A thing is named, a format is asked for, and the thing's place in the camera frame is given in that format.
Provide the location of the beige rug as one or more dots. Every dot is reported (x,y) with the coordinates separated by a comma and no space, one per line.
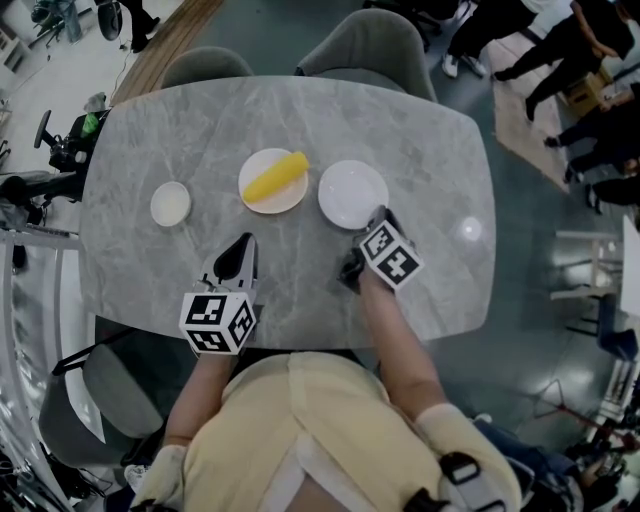
(520,135)

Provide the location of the person's left forearm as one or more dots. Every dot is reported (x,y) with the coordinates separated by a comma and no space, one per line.
(200,390)

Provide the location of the cream white plate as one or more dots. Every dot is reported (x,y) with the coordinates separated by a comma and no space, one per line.
(287,197)

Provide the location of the cardboard box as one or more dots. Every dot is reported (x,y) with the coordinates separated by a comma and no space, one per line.
(587,92)

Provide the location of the black wheeled device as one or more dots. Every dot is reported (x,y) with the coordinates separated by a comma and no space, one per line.
(67,145)

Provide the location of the large white plate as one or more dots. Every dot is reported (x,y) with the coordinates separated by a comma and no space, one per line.
(350,192)

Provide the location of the yellow corn cob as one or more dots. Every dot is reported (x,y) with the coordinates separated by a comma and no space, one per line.
(275,177)

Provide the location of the grey upholstered chair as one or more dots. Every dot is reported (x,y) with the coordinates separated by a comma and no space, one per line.
(115,395)
(205,67)
(370,50)

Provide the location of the small white plate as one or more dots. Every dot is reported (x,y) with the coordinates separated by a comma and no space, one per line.
(171,204)

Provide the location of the person's pale yellow shirt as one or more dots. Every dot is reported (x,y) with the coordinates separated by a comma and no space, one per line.
(310,430)

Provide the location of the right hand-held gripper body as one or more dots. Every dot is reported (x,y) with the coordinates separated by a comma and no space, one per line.
(392,257)

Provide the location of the green bag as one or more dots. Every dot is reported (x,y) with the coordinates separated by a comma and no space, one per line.
(90,124)

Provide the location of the person's right forearm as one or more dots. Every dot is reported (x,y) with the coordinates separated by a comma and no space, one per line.
(400,345)

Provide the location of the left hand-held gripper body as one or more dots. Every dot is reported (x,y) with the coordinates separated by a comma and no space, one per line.
(215,320)

